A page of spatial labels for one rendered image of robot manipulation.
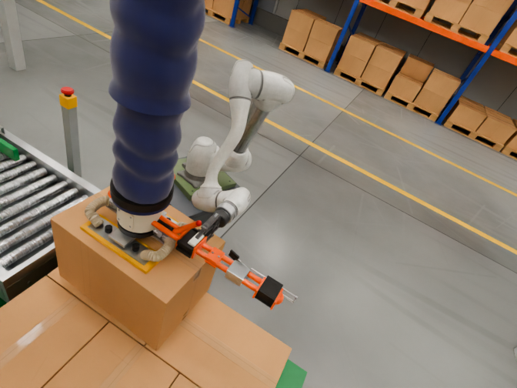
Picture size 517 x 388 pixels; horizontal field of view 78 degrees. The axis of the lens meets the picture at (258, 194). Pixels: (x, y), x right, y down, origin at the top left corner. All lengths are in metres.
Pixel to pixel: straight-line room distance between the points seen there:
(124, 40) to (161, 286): 0.84
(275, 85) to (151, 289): 1.02
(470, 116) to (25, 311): 7.86
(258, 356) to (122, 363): 0.61
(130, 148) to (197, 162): 0.90
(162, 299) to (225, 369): 0.54
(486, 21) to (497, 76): 1.84
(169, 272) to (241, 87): 0.85
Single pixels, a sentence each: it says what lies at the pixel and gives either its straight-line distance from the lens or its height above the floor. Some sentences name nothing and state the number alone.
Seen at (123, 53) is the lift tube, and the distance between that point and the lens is 0.95.
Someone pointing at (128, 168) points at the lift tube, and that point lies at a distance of 1.13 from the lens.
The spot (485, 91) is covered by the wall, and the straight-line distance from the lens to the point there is 9.38.
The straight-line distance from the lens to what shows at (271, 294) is 1.20.
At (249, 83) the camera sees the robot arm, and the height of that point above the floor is 1.54.
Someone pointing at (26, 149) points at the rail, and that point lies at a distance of 2.56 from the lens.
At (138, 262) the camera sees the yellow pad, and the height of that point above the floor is 0.99.
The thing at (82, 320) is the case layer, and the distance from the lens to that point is 1.74.
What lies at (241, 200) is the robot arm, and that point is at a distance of 1.45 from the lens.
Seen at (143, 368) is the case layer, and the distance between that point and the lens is 1.64.
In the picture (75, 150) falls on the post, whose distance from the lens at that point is 2.50.
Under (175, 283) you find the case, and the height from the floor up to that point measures 0.97.
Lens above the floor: 2.07
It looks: 38 degrees down
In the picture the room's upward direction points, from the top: 21 degrees clockwise
